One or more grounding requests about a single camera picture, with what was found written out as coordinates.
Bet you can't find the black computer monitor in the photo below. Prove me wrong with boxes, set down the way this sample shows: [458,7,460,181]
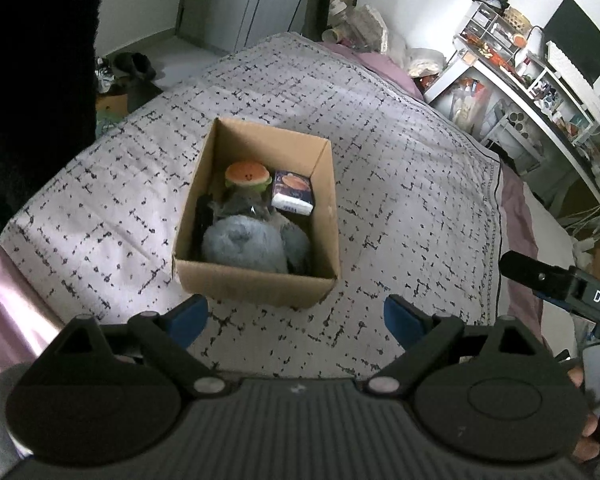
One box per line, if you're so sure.
[543,0,600,87]

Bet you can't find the blue tissue packet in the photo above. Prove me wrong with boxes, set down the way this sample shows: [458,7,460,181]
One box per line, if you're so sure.
[270,169,316,217]

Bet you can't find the person's right hand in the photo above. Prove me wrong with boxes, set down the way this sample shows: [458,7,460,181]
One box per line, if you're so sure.
[566,366,600,463]

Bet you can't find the white desk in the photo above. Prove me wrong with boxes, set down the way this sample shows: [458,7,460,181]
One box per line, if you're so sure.
[424,32,600,213]

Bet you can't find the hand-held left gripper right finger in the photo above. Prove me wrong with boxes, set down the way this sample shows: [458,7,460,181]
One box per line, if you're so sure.
[362,294,552,402]

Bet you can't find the black shoe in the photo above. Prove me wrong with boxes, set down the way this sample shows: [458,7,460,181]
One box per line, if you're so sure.
[114,52,157,82]

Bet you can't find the white black-patterned blanket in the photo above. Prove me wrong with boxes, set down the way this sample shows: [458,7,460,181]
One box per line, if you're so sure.
[0,31,504,379]

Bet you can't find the grey wardrobe door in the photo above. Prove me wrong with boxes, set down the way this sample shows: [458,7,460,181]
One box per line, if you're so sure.
[179,0,313,52]

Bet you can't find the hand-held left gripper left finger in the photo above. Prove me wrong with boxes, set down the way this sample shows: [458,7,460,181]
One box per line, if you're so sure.
[50,294,229,402]

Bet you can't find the watermelon slice plush toy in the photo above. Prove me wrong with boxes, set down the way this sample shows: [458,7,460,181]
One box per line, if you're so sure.
[224,161,273,195]

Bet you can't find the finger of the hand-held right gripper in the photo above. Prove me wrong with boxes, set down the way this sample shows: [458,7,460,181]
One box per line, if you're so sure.
[499,251,580,307]

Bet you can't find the blue-grey plush toy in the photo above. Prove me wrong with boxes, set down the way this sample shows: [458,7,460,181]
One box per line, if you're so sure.
[201,212,312,276]

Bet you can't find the dark curtain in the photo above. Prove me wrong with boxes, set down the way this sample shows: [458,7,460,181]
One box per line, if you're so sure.
[0,0,105,263]

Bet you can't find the brown cardboard box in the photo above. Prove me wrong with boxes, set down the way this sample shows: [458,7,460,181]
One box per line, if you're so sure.
[172,117,342,311]

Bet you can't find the white keyboard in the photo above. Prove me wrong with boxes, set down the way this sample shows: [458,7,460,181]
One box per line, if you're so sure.
[545,41,600,112]

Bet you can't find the white pillow pile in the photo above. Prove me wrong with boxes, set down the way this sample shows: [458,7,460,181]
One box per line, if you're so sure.
[322,0,453,83]

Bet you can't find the small cardboard box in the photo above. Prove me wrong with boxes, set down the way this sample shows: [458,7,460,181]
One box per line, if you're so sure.
[95,92,131,117]

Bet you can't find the white desktop drawer organiser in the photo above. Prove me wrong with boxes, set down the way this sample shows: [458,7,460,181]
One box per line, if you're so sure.
[461,1,531,58]

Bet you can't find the white cable bundle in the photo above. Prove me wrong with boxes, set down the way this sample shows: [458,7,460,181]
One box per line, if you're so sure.
[559,199,600,253]

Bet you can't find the wicker basket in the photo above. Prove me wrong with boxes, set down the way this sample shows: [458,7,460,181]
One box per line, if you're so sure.
[502,7,532,32]

